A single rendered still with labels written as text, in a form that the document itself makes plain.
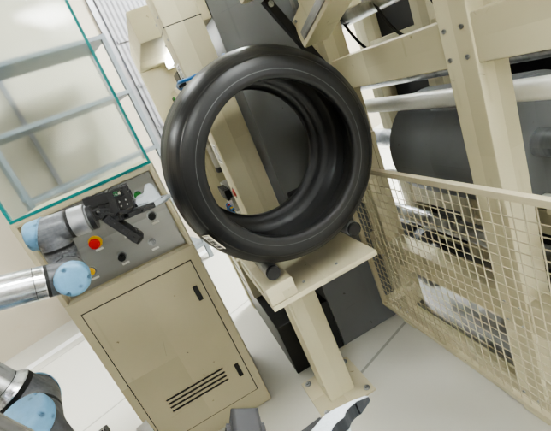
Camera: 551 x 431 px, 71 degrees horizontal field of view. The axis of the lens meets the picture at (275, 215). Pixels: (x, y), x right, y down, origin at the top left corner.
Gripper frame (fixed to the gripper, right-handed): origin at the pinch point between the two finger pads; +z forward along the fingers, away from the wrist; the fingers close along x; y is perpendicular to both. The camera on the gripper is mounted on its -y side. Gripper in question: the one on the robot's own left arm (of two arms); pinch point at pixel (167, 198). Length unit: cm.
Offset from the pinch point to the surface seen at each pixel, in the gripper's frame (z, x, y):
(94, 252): -34, 56, -21
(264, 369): 17, 73, -120
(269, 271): 19.4, -9.1, -27.7
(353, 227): 48, -9, -25
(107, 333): -41, 51, -53
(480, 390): 87, -7, -112
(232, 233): 12.2, -12.6, -11.7
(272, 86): 43, 16, 21
